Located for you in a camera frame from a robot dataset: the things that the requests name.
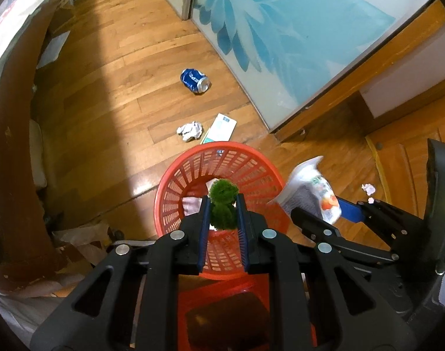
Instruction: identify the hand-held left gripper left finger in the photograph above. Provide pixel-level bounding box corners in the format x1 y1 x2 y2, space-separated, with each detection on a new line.
30 195 212 351

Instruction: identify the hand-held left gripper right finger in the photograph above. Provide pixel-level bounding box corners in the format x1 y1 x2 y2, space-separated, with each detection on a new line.
236 194 417 351

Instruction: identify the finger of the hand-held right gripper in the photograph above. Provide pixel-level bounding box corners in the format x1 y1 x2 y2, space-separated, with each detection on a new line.
291 207 397 264
336 197 425 251

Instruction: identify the green fuzzy ball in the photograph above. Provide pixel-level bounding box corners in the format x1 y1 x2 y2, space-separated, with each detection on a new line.
208 178 240 231

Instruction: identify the white printed plastic packet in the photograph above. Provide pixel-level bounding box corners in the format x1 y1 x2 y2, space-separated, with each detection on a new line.
268 156 343 224

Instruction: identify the red plastic basket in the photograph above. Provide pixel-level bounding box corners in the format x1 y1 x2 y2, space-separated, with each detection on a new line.
154 142 287 281

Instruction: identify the white tissue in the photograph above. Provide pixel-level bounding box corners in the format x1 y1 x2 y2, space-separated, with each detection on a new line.
183 195 204 217

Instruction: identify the wooden door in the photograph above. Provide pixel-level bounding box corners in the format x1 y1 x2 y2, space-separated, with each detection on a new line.
365 117 445 223

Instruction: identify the large crumpled white paper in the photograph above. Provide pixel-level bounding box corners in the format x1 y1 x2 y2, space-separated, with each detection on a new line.
176 121 203 143

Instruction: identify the white green carton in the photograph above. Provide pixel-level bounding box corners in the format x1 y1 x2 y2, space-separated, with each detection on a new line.
200 113 238 145

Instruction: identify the crumpled brown paper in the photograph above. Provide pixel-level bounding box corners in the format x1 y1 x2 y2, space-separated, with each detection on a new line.
51 223 116 266

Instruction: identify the crushed blue can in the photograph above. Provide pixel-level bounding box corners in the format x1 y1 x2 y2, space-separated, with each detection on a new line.
180 68 211 94

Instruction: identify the blue flower sliding door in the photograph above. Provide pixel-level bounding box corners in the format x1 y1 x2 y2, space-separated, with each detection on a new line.
189 0 438 134

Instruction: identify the flat white paper sheet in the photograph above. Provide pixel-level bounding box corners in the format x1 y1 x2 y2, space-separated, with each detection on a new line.
36 31 70 70

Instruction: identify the bed with white blue sheet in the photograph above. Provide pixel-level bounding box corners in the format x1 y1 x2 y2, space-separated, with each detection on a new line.
0 0 74 337

